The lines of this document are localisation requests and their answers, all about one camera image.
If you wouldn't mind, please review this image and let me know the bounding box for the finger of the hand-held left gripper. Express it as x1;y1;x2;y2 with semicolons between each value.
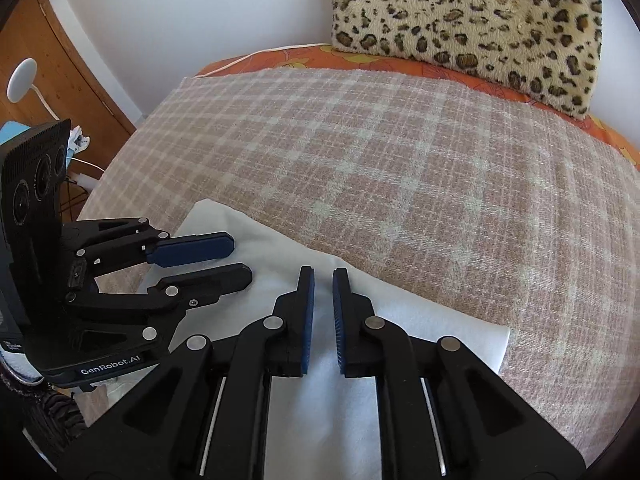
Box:
62;217;235;281
55;262;253;367

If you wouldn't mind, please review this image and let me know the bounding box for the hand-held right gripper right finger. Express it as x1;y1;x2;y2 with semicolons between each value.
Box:
332;267;586;480

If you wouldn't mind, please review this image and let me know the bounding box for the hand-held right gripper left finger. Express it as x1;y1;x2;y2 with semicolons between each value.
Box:
59;266;317;480

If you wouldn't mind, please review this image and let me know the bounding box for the white shirt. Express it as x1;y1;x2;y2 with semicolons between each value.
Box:
107;199;511;480

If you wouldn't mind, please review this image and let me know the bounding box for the light blue box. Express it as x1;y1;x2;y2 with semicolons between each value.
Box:
0;121;32;147

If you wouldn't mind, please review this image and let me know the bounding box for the white round lamp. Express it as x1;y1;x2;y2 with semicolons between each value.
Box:
6;59;39;102

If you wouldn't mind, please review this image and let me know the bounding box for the wooden cabinet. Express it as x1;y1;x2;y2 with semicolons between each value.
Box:
0;0;137;161

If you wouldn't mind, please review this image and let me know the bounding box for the pink plaid blanket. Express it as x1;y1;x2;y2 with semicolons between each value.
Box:
82;67;640;461

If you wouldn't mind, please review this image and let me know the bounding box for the orange floral bedsheet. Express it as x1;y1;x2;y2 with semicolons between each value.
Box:
192;44;640;171

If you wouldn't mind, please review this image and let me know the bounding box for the dark wicker basket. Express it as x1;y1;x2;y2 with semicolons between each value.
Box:
0;362;85;472

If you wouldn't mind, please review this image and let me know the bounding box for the leopard print pillow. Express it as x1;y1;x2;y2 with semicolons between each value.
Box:
325;0;603;121

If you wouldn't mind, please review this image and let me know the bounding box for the white cable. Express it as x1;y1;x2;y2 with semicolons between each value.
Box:
30;84;107;193

